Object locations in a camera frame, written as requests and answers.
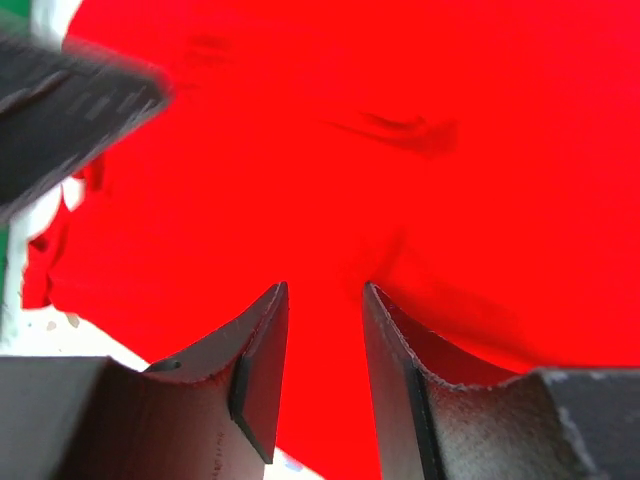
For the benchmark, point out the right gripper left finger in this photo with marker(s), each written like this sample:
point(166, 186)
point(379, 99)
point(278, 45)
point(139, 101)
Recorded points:
point(209, 411)

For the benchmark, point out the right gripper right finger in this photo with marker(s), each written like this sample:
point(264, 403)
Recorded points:
point(443, 413)

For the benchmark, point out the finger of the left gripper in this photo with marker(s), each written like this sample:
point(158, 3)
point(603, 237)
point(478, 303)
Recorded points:
point(61, 109)

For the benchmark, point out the red t shirt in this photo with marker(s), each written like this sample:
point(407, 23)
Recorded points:
point(478, 160)

